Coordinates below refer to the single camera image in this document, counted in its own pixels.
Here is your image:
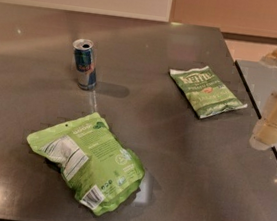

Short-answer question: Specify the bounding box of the green jalapeno Kettle chip bag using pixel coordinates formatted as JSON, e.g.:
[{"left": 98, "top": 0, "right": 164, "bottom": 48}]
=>
[{"left": 169, "top": 66, "right": 247, "bottom": 119}]

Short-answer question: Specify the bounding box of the light green rice chip bag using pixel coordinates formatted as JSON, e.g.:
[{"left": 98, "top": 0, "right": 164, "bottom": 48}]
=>
[{"left": 27, "top": 112, "right": 145, "bottom": 216}]

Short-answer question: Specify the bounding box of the grey side table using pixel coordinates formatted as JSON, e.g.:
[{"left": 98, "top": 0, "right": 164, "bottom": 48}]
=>
[{"left": 235, "top": 60, "right": 277, "bottom": 159}]

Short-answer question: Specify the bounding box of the blue silver energy drink can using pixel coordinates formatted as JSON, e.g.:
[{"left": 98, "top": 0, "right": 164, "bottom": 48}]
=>
[{"left": 73, "top": 39, "right": 97, "bottom": 90}]

